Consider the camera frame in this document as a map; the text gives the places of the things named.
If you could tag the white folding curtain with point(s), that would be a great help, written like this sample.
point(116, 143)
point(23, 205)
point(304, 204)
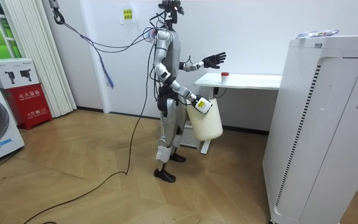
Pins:
point(42, 46)

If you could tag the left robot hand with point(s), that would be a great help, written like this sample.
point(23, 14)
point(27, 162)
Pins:
point(213, 60)

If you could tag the white plastic packet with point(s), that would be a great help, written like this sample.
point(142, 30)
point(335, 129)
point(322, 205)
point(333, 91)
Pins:
point(317, 33)

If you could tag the white desk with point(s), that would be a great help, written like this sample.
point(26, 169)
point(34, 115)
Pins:
point(244, 81)

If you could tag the robot legs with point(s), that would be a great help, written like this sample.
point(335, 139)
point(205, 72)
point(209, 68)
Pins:
point(171, 124)

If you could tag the white jar with red lid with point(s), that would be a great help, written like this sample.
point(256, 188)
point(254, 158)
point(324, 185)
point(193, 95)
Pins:
point(225, 78)

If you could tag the red fire extinguisher cabinet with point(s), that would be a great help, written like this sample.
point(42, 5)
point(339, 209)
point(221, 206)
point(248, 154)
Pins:
point(30, 105)

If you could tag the large white air purifier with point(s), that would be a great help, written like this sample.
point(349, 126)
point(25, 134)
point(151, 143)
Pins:
point(322, 124)

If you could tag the yellow paper wall note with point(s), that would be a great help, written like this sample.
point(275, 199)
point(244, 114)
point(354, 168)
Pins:
point(127, 14)

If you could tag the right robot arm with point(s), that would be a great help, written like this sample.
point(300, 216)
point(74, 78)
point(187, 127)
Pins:
point(161, 46)

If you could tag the white cardboard box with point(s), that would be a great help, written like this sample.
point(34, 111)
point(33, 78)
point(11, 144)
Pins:
point(14, 71)

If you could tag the robot body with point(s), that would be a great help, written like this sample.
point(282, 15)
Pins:
point(174, 46)

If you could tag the white plastic bucket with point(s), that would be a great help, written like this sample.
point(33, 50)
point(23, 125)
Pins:
point(207, 124)

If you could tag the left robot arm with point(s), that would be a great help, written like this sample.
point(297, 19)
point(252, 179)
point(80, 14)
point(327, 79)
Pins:
point(191, 67)

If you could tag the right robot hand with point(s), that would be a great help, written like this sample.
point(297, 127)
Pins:
point(203, 105)

